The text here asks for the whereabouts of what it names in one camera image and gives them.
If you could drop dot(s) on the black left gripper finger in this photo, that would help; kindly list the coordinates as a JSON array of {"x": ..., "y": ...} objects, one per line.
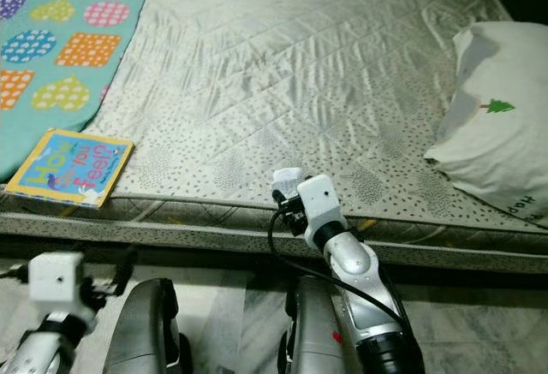
[{"x": 126, "y": 268}]

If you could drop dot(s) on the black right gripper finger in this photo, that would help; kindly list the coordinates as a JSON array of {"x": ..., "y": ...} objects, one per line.
[{"x": 281, "y": 198}]

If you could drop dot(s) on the small white cloth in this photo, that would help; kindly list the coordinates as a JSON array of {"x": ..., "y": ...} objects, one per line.
[{"x": 287, "y": 177}]

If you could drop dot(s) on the colourful children's board book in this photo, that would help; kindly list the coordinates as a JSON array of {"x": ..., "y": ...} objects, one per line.
[{"x": 68, "y": 169}]

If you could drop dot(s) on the white pillow with tree print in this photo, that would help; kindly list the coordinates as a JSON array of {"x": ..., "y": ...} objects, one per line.
[{"x": 488, "y": 143}]

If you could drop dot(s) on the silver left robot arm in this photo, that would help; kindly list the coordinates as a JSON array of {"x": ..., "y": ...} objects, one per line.
[{"x": 43, "y": 353}]

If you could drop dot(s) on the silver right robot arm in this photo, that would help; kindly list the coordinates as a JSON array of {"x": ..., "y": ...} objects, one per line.
[{"x": 351, "y": 263}]

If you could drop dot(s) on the grey left robot leg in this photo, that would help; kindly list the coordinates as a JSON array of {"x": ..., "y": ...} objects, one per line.
[{"x": 150, "y": 331}]

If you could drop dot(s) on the grey robot leg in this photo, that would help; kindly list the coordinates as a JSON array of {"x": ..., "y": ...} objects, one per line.
[
  {"x": 317, "y": 331},
  {"x": 150, "y": 331}
]

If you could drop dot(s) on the grey right robot leg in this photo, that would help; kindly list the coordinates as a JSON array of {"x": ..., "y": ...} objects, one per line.
[{"x": 317, "y": 331}]

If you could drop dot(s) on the cream quilted mattress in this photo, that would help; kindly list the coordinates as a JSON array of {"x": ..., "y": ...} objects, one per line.
[{"x": 274, "y": 66}]

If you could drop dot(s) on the teal heart-print blanket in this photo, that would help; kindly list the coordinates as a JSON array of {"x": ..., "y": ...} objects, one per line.
[{"x": 21, "y": 134}]

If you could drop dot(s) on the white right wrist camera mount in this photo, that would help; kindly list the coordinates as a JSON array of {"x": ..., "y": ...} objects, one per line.
[{"x": 321, "y": 201}]

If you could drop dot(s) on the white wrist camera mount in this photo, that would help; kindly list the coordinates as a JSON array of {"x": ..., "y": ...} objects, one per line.
[
  {"x": 321, "y": 201},
  {"x": 56, "y": 280}
]

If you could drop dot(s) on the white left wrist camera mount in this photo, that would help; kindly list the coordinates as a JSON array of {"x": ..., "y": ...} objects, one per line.
[{"x": 56, "y": 280}]

